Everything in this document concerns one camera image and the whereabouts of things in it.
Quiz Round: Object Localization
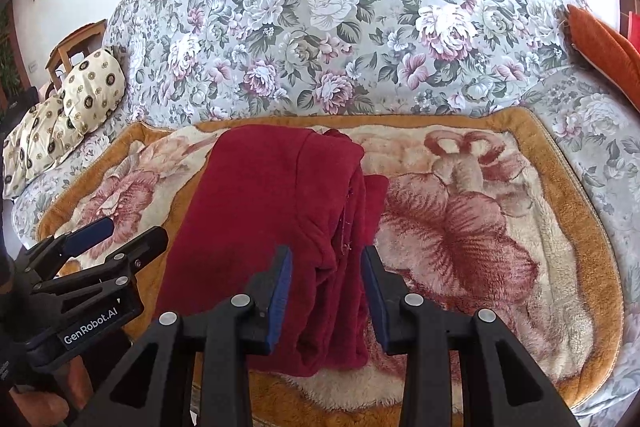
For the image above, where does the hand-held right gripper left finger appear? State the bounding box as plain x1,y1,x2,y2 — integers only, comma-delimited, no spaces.
85,245,293,427

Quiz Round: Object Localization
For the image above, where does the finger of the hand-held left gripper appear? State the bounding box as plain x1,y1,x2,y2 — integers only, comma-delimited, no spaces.
25,216,115,282
32,227,169,314

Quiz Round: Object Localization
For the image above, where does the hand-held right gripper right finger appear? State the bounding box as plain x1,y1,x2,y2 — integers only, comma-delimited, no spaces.
361,246,583,427

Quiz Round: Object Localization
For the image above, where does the red sweater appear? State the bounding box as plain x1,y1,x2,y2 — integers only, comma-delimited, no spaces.
154,126,391,378

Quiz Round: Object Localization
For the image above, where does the person's left hand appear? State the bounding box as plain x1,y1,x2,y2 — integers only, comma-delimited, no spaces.
9,388,71,427

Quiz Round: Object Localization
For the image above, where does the plush floral blanket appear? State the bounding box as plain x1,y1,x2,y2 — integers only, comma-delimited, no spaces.
37,107,626,427

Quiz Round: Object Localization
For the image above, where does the wooden chair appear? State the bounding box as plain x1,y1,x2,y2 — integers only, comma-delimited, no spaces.
45,19,108,92

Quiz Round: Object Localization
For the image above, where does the green plant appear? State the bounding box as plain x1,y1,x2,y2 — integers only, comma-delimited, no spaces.
0,2,21,98

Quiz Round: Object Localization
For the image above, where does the orange cushion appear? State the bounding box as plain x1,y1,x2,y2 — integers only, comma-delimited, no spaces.
566,4,640,112

